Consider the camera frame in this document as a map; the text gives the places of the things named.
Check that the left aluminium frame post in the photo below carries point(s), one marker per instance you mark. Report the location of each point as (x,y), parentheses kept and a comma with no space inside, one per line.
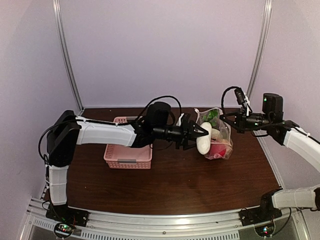
(65,54)

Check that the aluminium frame post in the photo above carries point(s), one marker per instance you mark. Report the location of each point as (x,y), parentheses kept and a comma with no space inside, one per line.
(65,54)
(262,40)

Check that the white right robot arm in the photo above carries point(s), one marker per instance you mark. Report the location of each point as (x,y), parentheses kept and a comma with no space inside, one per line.
(304,149)

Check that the white toy bun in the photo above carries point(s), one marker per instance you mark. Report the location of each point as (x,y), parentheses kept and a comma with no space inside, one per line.
(215,134)
(203,143)

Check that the clear zip top bag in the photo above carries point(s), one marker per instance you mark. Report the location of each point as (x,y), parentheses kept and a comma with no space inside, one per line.
(213,117)

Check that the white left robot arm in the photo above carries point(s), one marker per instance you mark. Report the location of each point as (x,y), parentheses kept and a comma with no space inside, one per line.
(128,141)

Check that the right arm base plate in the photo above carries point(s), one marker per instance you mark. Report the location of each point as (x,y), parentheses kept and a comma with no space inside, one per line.
(254,216)

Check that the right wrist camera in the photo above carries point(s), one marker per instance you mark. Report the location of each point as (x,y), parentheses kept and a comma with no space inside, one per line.
(243,100)

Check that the right aluminium frame post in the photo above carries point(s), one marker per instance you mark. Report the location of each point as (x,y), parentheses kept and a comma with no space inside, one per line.
(262,40)

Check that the front aluminium rail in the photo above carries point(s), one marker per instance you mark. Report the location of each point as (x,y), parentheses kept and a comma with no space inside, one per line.
(224,225)

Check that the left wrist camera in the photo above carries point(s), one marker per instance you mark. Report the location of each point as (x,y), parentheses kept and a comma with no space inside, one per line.
(182,118)

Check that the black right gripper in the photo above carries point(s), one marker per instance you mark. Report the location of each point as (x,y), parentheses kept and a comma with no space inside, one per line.
(240,127)

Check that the pink plastic basket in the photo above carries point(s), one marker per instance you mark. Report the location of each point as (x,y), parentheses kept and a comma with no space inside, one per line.
(124,157)

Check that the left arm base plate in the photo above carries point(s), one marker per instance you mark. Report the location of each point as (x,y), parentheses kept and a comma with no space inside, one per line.
(65,214)

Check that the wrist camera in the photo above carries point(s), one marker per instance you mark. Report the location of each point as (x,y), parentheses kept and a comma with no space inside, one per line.
(182,118)
(243,100)

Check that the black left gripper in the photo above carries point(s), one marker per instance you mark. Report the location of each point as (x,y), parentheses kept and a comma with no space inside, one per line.
(188,133)

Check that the red toy fruit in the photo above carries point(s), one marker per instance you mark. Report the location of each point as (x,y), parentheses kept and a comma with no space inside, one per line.
(217,150)

